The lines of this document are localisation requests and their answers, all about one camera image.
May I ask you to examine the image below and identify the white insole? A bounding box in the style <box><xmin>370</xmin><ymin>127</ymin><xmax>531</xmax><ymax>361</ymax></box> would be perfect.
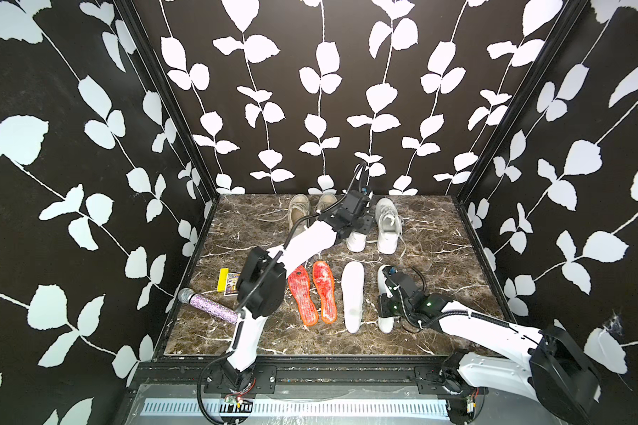
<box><xmin>341</xmin><ymin>261</ymin><xmax>365</xmax><ymax>334</ymax></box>
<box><xmin>377</xmin><ymin>265</ymin><xmax>395</xmax><ymax>334</ymax></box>

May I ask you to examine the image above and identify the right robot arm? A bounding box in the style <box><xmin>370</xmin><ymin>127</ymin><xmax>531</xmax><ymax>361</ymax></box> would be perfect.
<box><xmin>377</xmin><ymin>265</ymin><xmax>600</xmax><ymax>424</ymax></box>

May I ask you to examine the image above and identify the purple glitter tube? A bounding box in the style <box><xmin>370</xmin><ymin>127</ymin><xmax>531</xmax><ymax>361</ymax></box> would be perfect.
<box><xmin>177</xmin><ymin>288</ymin><xmax>239</xmax><ymax>324</ymax></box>

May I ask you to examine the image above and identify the white vented rail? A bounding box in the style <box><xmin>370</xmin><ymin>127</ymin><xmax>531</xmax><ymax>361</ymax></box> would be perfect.
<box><xmin>139</xmin><ymin>397</ymin><xmax>451</xmax><ymax>421</ymax></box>

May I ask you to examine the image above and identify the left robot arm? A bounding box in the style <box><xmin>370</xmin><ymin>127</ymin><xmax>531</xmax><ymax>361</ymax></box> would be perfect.
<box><xmin>224</xmin><ymin>188</ymin><xmax>372</xmax><ymax>375</ymax></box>

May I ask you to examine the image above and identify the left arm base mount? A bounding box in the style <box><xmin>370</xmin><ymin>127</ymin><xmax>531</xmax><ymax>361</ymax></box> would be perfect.
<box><xmin>201</xmin><ymin>361</ymin><xmax>278</xmax><ymax>396</ymax></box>

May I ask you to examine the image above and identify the red insole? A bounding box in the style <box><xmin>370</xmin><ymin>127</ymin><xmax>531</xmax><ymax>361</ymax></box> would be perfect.
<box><xmin>312</xmin><ymin>260</ymin><xmax>338</xmax><ymax>324</ymax></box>
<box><xmin>287</xmin><ymin>265</ymin><xmax>319</xmax><ymax>327</ymax></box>

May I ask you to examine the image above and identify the colourful card box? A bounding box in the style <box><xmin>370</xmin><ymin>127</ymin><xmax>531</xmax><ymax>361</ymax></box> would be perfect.
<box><xmin>224</xmin><ymin>272</ymin><xmax>240</xmax><ymax>297</ymax></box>

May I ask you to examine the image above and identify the beige sneaker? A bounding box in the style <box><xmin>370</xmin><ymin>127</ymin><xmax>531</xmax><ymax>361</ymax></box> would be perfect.
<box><xmin>287</xmin><ymin>194</ymin><xmax>311</xmax><ymax>237</ymax></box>
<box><xmin>315</xmin><ymin>193</ymin><xmax>338</xmax><ymax>213</ymax></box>

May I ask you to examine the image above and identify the white sneaker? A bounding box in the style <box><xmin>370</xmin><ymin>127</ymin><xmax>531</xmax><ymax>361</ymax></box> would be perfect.
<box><xmin>375</xmin><ymin>198</ymin><xmax>402</xmax><ymax>255</ymax></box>
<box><xmin>347</xmin><ymin>231</ymin><xmax>367</xmax><ymax>253</ymax></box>

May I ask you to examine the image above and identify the yellow card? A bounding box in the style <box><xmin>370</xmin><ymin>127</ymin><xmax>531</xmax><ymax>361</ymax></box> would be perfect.
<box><xmin>216</xmin><ymin>268</ymin><xmax>229</xmax><ymax>292</ymax></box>

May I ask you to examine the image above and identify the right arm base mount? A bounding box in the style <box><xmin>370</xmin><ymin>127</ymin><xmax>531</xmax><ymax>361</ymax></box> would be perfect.
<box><xmin>411</xmin><ymin>366</ymin><xmax>489</xmax><ymax>398</ymax></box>

